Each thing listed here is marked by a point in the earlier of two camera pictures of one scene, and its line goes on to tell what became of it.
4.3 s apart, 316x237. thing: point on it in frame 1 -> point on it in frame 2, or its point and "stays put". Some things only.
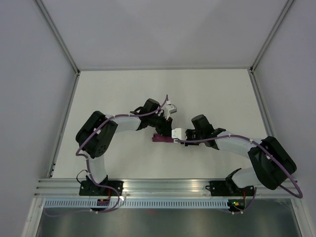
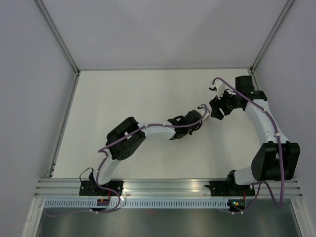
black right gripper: x=188 y=131 -> x=215 y=104
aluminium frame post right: x=271 y=35 stays put
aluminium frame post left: x=58 y=36 stays put
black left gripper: x=166 y=128 -> x=195 y=128
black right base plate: x=228 y=188 stays put
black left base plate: x=92 y=188 stays put
